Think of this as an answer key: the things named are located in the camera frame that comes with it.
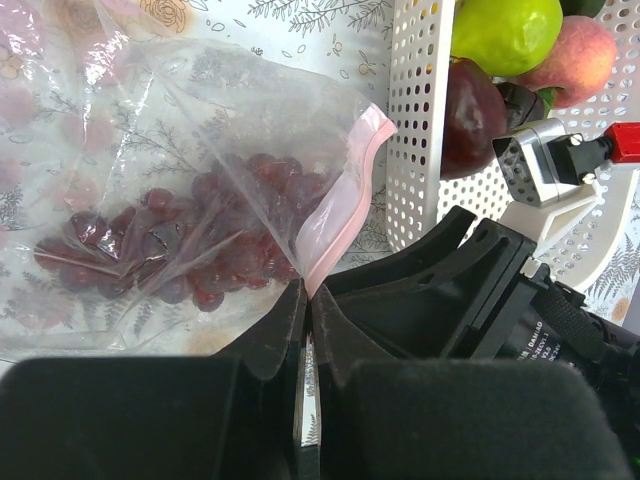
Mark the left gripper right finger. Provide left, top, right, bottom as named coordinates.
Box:
left=311, top=288, right=633, bottom=479

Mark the clear zip top bag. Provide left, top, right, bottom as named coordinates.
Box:
left=1, top=1, right=395, bottom=363

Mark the green apple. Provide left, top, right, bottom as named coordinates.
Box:
left=451, top=0, right=563, bottom=77

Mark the dark red plum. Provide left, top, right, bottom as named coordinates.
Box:
left=440, top=57, right=507, bottom=180

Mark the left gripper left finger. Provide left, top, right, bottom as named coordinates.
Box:
left=1, top=280, right=307, bottom=479

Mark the dark green avocado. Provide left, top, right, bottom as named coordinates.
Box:
left=560, top=0, right=606, bottom=18

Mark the red grape bunch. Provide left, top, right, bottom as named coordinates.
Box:
left=34, top=153, right=338, bottom=312

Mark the white perforated fruit basket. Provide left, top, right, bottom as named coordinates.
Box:
left=385, top=1, right=639, bottom=291

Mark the pink peach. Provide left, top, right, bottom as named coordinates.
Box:
left=514, top=15, right=617, bottom=109

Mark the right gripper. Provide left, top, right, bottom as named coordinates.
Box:
left=324, top=204, right=640, bottom=441

